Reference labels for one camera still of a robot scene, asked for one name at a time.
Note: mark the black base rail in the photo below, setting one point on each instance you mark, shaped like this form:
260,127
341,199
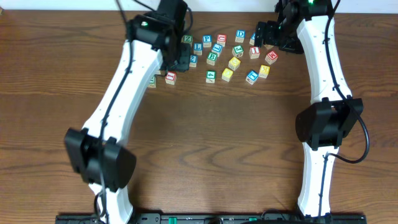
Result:
267,218

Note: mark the blue S block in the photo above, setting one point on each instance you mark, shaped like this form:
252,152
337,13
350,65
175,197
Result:
252,39

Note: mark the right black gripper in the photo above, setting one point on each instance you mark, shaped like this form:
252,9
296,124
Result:
262,32

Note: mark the green Z block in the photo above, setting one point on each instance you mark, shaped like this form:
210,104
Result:
187,39

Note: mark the blue T block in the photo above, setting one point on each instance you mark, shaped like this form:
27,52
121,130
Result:
252,77

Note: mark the green 4 block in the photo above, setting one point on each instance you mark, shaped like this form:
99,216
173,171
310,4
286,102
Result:
210,76

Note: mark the yellow block centre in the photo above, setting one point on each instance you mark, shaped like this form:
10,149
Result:
227,74

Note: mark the red M block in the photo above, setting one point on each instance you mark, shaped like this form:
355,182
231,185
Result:
271,57

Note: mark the red C block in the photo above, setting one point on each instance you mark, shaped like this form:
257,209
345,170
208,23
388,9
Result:
221,39

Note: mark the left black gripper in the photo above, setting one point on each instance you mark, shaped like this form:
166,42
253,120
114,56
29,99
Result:
181,58

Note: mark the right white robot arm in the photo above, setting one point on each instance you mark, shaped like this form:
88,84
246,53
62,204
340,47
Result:
308,27

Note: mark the blue L block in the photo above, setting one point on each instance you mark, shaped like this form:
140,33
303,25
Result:
198,49

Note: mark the blue P block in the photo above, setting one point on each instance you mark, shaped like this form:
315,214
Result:
207,41

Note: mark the green R block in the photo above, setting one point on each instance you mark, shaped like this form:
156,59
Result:
152,82

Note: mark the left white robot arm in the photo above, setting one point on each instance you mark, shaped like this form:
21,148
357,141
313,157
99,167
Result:
98,150

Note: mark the green B block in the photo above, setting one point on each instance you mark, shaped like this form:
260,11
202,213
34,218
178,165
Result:
211,58

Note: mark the red i block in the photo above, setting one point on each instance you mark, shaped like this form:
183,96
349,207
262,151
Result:
254,52
170,78

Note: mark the yellow K block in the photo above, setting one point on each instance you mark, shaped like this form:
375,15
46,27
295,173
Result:
264,71

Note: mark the green J block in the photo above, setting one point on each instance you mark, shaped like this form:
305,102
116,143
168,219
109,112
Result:
237,51

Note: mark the blue 2 block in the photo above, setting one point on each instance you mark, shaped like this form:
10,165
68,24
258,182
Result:
193,61

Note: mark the yellow G block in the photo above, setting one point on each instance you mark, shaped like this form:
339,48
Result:
234,63

